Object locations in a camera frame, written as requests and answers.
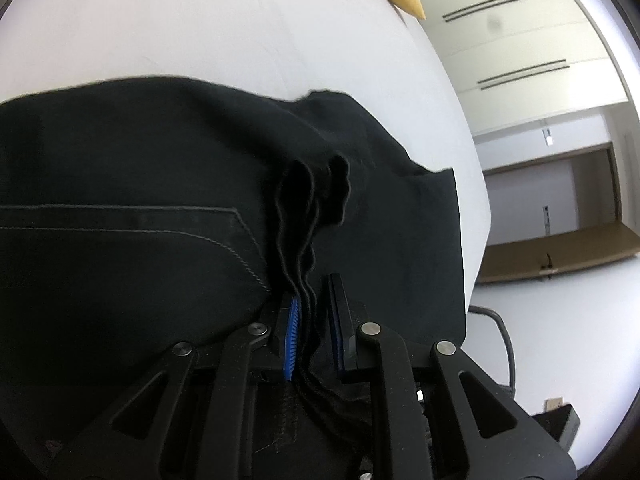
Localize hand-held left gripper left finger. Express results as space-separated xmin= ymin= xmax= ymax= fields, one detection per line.
xmin=47 ymin=294 xmax=303 ymax=480

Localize black pants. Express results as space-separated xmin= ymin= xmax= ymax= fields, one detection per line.
xmin=0 ymin=75 xmax=468 ymax=480

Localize wooden desk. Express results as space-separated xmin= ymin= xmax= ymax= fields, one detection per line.
xmin=477 ymin=220 xmax=640 ymax=283

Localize bed with white sheet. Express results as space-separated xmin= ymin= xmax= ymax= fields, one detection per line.
xmin=0 ymin=0 xmax=493 ymax=311

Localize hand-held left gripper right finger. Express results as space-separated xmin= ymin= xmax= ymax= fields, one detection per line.
xmin=327 ymin=272 xmax=577 ymax=480

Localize white wardrobe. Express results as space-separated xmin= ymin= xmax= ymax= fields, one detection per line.
xmin=415 ymin=0 xmax=632 ymax=136

